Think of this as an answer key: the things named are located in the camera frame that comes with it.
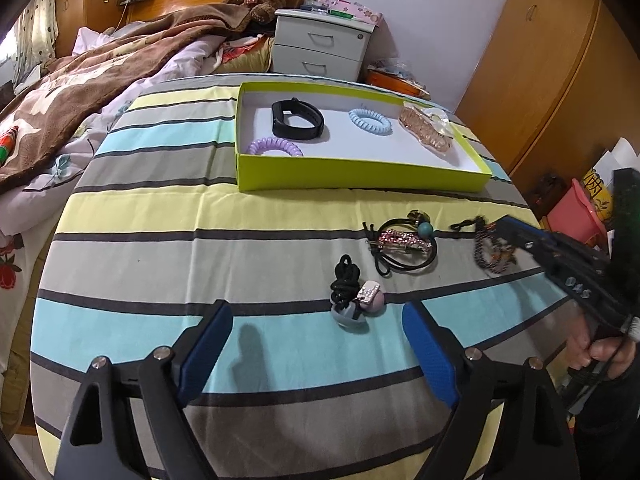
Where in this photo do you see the person's right hand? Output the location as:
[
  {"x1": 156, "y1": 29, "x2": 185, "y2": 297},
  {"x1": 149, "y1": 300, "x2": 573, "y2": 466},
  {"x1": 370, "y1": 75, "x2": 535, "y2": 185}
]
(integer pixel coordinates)
[{"x1": 566, "y1": 310, "x2": 608, "y2": 368}]

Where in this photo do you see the gold hair claw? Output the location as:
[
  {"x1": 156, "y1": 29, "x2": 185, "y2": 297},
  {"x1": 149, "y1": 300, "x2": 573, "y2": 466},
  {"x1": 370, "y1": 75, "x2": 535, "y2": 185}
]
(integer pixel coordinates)
[{"x1": 398, "y1": 102, "x2": 463, "y2": 153}]

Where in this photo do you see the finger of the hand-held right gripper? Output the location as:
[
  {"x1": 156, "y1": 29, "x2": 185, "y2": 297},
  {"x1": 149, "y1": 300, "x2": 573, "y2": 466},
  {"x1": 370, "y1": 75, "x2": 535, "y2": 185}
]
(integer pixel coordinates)
[
  {"x1": 495, "y1": 225, "x2": 551, "y2": 268},
  {"x1": 502, "y1": 216, "x2": 568, "y2": 253}
]

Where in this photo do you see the yellow printed carton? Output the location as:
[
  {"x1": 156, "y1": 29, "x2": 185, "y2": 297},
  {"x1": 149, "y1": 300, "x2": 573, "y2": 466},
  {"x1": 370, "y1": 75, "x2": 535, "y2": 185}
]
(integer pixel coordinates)
[{"x1": 582, "y1": 165, "x2": 615, "y2": 221}]

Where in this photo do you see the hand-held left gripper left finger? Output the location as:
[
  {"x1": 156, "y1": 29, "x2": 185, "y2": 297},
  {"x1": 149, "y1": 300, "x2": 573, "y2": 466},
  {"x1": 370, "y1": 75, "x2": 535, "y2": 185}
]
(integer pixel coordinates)
[{"x1": 52, "y1": 299, "x2": 234, "y2": 480}]

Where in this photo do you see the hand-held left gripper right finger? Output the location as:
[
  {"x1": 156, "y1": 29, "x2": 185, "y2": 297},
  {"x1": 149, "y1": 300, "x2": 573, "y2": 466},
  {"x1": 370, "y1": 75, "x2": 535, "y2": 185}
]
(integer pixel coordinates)
[{"x1": 401, "y1": 301, "x2": 576, "y2": 480}]

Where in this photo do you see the pink rhinestone hair clip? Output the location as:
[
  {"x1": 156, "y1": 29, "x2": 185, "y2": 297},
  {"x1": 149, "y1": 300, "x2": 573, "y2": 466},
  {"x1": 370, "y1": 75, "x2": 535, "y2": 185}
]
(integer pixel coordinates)
[{"x1": 367, "y1": 230, "x2": 433, "y2": 256}]

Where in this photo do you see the pink floral box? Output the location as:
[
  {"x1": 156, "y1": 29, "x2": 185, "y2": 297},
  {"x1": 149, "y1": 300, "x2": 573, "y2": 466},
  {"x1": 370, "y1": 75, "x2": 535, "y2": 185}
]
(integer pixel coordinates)
[{"x1": 327, "y1": 0, "x2": 383, "y2": 28}]

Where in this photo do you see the dark brown object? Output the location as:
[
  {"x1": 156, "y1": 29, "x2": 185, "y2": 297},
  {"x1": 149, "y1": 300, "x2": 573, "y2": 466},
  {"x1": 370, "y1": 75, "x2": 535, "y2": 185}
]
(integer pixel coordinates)
[{"x1": 529, "y1": 174, "x2": 568, "y2": 213}]

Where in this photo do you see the purple spiral hair tie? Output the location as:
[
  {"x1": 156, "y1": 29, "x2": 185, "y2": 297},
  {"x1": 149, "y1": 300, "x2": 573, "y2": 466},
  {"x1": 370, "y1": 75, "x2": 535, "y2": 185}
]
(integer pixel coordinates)
[{"x1": 246, "y1": 136, "x2": 304, "y2": 158}]

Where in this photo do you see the black wristband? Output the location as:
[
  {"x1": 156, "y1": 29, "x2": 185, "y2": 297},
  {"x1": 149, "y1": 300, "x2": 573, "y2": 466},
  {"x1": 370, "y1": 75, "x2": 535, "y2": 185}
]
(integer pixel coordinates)
[{"x1": 271, "y1": 98, "x2": 326, "y2": 140}]

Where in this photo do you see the black speckled box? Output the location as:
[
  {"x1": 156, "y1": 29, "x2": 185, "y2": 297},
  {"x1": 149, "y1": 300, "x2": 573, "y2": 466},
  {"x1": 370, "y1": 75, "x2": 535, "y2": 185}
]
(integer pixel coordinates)
[{"x1": 612, "y1": 167, "x2": 640, "y2": 266}]

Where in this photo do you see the light blue spiral hair tie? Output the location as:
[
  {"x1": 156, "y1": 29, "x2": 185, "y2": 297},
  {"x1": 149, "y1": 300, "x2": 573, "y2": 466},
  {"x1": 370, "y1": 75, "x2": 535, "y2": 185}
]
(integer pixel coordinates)
[{"x1": 348, "y1": 107, "x2": 393, "y2": 136}]

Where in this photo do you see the black elastic with pink clip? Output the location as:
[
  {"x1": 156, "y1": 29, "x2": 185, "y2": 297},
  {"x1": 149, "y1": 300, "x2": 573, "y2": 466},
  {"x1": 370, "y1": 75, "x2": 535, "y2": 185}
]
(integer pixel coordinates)
[{"x1": 362, "y1": 210, "x2": 440, "y2": 278}]

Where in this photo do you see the pink plastic bin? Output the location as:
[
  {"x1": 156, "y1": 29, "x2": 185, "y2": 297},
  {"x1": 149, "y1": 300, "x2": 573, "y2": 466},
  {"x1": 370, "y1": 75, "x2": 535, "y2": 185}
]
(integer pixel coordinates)
[{"x1": 547, "y1": 178, "x2": 608, "y2": 243}]

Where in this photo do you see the brown patterned blanket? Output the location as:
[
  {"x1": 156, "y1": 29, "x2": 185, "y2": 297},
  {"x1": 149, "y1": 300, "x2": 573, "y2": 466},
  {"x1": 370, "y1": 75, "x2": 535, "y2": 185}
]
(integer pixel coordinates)
[{"x1": 0, "y1": 2, "x2": 253, "y2": 196}]

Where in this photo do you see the striped tablecloth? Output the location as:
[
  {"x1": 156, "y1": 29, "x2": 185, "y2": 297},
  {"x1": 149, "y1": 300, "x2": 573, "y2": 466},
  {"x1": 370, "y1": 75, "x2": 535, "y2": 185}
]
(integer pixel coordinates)
[{"x1": 30, "y1": 74, "x2": 591, "y2": 480}]

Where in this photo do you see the orange tray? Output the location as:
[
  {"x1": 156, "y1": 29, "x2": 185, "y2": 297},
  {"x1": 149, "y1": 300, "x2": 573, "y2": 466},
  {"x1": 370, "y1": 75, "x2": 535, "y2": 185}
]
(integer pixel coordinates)
[{"x1": 364, "y1": 60, "x2": 432, "y2": 100}]

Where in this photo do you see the spotted curtain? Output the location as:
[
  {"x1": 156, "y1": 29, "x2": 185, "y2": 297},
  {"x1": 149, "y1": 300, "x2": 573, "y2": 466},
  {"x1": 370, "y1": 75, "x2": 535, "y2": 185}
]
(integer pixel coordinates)
[{"x1": 12, "y1": 0, "x2": 58, "y2": 81}]

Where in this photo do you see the yellow red pillow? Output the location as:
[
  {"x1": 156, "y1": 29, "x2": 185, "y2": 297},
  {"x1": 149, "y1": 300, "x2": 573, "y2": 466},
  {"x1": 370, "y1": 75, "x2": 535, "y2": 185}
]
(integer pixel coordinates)
[{"x1": 215, "y1": 35, "x2": 275, "y2": 75}]

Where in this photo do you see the lime green cardboard box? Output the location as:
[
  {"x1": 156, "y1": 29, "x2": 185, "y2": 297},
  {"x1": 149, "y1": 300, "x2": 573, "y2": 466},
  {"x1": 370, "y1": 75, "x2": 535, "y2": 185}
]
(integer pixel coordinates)
[{"x1": 235, "y1": 81, "x2": 493, "y2": 195}]

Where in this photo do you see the white nightstand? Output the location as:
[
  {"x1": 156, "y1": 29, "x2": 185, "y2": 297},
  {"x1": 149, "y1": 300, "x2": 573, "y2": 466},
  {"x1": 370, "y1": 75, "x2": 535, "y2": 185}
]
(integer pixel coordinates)
[{"x1": 272, "y1": 7, "x2": 376, "y2": 82}]

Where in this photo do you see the white paper sheet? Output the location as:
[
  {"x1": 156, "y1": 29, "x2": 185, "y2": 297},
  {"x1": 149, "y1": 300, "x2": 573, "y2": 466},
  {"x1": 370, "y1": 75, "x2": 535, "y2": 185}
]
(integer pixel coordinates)
[{"x1": 595, "y1": 137, "x2": 640, "y2": 181}]

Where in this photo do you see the black hair tie with balls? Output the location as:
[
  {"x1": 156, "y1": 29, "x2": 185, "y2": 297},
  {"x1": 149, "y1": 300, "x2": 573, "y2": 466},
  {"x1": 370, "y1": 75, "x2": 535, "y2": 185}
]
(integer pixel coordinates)
[{"x1": 330, "y1": 254, "x2": 386, "y2": 332}]

